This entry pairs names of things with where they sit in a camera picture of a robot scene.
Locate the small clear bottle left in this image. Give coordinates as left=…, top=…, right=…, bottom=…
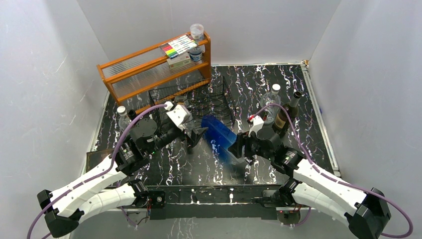
left=117, top=106, right=131, bottom=132

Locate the blue label jar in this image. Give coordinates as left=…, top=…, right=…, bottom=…
left=189, top=46, right=203, bottom=62

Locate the white cardboard box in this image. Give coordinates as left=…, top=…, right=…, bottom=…
left=167, top=52, right=191, bottom=70

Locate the purple cable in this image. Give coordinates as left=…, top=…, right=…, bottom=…
left=252, top=103, right=414, bottom=239
left=26, top=104, right=167, bottom=239

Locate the black wire wine rack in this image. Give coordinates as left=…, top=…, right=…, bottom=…
left=148, top=76, right=236, bottom=127

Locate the clear plastic jar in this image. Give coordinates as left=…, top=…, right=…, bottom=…
left=190, top=23, right=204, bottom=41

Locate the olive green wine bottle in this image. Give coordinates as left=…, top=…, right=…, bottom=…
left=272, top=91, right=302, bottom=138

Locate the clear whisky bottle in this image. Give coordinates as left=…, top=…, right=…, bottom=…
left=173, top=95, right=190, bottom=108

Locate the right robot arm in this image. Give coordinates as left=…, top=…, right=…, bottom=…
left=228, top=128, right=391, bottom=239

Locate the orange wooden shelf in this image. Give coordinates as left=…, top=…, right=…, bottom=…
left=97, top=32, right=211, bottom=113

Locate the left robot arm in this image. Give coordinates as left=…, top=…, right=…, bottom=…
left=37, top=115, right=208, bottom=238

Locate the dark book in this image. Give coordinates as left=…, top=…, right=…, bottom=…
left=85, top=148, right=114, bottom=172

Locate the marker pen set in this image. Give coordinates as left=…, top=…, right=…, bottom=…
left=160, top=34, right=199, bottom=59

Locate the blue glass bottle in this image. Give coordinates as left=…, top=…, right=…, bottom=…
left=201, top=115, right=245, bottom=164

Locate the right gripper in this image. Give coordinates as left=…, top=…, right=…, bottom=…
left=228, top=127, right=273, bottom=161

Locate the dark green wine bottle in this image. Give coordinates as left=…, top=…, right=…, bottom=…
left=127, top=110, right=138, bottom=121

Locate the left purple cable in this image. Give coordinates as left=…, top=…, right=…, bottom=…
left=26, top=104, right=167, bottom=239

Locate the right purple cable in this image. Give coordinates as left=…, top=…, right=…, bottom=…
left=252, top=103, right=414, bottom=239

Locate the clear bottle white cap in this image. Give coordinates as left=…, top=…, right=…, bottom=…
left=259, top=84, right=281, bottom=124

